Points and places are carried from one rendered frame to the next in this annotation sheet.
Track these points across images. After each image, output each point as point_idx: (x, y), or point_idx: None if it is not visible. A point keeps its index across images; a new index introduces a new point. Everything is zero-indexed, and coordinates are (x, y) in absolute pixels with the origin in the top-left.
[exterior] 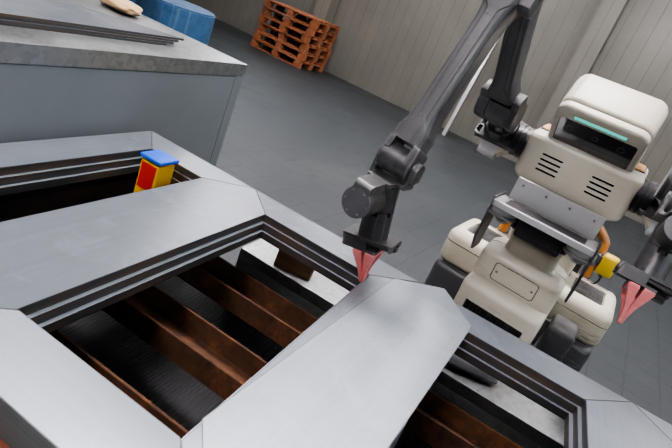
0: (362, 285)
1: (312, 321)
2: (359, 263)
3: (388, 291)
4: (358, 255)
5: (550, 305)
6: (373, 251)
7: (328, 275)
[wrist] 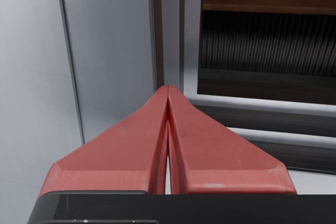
0: (138, 51)
1: (276, 1)
2: (187, 121)
3: (45, 108)
4: (209, 152)
5: None
6: None
7: (316, 93)
